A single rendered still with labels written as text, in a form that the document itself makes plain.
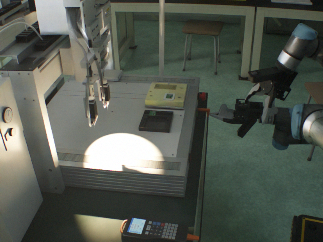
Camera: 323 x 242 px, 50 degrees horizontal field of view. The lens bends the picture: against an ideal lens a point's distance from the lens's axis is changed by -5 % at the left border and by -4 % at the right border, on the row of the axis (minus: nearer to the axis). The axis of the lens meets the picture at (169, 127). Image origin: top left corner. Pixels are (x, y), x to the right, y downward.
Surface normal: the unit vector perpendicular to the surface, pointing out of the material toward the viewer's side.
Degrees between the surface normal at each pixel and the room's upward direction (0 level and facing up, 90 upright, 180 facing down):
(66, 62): 90
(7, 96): 90
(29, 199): 90
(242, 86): 0
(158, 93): 0
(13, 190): 90
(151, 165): 0
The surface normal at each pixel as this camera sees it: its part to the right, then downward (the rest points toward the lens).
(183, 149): -0.01, -0.83
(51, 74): 0.99, 0.07
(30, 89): -0.14, 0.55
